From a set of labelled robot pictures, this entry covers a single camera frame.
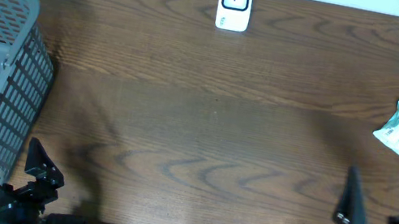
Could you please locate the white barcode scanner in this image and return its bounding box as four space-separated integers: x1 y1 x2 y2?
215 0 253 32

